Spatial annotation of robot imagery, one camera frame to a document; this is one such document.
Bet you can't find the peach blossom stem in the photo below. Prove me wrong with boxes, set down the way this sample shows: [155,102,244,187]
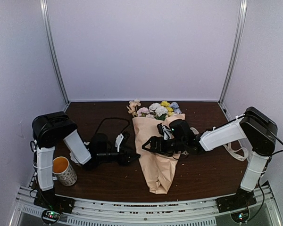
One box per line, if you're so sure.
[126,99,141,117]

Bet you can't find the aluminium frame post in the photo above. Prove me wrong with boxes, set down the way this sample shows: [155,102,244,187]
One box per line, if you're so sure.
[218,0,248,106]
[40,0,70,106]

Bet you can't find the patterned mug with orange inside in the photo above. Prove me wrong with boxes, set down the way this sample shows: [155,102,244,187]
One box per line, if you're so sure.
[52,156,77,186]

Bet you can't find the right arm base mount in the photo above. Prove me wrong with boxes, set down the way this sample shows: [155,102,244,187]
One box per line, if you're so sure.
[216,194,257,224]

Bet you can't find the white scalloped bowl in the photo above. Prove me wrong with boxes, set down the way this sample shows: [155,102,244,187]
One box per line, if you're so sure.
[69,152,80,166]

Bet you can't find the blue flower stem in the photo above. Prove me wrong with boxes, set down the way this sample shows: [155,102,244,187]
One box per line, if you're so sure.
[169,102,182,114]

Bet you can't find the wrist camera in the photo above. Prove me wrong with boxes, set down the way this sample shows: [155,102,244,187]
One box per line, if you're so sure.
[115,133,124,153]
[157,123,174,140]

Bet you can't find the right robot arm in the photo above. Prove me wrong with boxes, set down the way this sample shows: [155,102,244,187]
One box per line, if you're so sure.
[142,106,283,208]

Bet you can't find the left aluminium frame post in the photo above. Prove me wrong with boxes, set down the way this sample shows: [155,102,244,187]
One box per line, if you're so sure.
[40,0,70,106]

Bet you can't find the white printed ribbon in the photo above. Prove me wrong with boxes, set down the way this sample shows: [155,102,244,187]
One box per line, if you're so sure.
[190,127,249,162]

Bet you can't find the aluminium front rail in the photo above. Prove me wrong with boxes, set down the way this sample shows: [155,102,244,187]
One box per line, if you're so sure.
[13,183,278,226]

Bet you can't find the right aluminium frame post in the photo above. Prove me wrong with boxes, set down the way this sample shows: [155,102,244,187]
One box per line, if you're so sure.
[218,0,248,106]

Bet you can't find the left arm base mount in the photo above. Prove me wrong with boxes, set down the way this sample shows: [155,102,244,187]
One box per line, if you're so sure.
[33,196,75,225]

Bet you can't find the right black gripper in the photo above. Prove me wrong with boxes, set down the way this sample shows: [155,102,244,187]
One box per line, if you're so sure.
[142,136,186,157]

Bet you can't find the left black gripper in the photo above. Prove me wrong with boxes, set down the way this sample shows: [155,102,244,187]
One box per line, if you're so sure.
[97,145,141,166]

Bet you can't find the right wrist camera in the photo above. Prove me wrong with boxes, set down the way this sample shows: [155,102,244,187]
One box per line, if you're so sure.
[157,123,174,140]

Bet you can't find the pink and green wrapping paper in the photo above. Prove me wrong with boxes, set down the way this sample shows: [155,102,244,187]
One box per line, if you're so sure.
[132,113,185,194]

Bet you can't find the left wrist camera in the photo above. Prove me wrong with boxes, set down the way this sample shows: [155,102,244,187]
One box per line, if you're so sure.
[115,133,124,153]

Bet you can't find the yellow flower stem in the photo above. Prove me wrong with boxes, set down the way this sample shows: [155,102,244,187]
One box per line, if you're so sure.
[160,101,174,116]

